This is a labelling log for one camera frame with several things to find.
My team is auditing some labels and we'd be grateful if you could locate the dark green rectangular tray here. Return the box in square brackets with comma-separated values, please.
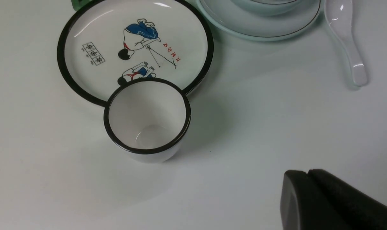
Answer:
[71, 0, 93, 11]

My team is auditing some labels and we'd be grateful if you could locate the pale blue plate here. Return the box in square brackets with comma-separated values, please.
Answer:
[195, 0, 325, 42]

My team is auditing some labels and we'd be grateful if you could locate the white ceramic spoon front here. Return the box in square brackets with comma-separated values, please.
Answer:
[324, 0, 369, 87]

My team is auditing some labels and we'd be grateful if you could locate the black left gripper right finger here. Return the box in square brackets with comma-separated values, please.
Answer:
[309, 169, 387, 230]

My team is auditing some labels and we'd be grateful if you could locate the white plate with cartoon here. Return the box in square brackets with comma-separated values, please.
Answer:
[56, 0, 214, 107]

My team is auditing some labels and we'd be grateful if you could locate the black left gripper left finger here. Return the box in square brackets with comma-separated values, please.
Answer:
[280, 170, 344, 230]

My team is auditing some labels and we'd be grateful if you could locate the white cup black rim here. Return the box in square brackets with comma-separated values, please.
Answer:
[103, 78, 192, 164]

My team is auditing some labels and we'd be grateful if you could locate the pale blue bowl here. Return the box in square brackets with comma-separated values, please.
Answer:
[232, 0, 303, 16]

